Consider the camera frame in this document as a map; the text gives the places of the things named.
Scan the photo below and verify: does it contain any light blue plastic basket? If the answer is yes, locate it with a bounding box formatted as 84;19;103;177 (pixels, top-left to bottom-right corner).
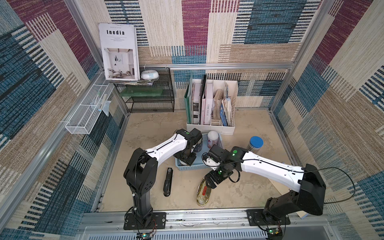
175;134;210;171

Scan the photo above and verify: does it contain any white lid can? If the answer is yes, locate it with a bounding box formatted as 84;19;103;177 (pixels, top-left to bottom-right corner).
207;131;220;149

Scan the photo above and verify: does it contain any blue lid clear canister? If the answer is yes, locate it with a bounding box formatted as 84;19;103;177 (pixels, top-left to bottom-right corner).
247;136;264;153

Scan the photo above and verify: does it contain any gold oval sardine tin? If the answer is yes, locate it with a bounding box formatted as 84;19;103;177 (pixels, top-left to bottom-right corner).
197;178;212;206

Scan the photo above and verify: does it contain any silver top dark can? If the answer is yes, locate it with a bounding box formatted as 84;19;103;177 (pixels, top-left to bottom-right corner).
194;138;203;153

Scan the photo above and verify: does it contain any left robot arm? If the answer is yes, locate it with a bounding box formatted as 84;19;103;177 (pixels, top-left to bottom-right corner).
124;128;203;230

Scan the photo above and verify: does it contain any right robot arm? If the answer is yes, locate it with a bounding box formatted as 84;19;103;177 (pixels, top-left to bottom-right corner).
202;145;327;225

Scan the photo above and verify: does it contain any black stapler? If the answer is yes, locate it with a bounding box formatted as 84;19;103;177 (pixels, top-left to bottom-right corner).
163;168;173;197

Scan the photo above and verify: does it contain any pink book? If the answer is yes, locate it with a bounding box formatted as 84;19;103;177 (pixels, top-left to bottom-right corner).
201;81;214;125

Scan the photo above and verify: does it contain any green folder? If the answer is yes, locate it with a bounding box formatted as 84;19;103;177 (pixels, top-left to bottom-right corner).
184;80;193;124

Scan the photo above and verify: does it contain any white file organizer box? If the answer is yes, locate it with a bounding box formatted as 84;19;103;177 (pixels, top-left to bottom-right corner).
185;79;238;135

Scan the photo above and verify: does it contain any green tray on shelf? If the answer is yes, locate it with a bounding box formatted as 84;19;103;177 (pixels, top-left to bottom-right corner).
120;87;163;98

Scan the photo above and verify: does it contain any white round device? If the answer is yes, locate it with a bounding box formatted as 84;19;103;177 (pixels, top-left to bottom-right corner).
141;70;160;81

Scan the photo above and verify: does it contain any Inedia white magazine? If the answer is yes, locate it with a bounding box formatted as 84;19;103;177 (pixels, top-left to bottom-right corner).
99;23;140;82

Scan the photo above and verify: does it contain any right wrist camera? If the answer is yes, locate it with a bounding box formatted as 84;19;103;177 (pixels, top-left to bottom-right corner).
202;154;220;170

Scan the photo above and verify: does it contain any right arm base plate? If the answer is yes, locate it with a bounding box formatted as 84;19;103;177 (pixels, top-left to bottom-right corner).
246;209;291;226

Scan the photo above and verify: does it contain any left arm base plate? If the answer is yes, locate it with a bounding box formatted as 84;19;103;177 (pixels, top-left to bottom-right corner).
123;212;167;231

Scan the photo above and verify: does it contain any black wire shelf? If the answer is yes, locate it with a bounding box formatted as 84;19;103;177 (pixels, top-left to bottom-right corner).
114;68;175;113

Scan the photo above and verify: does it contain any white wire wall basket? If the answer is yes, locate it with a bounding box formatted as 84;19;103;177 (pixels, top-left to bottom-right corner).
64;84;113;135

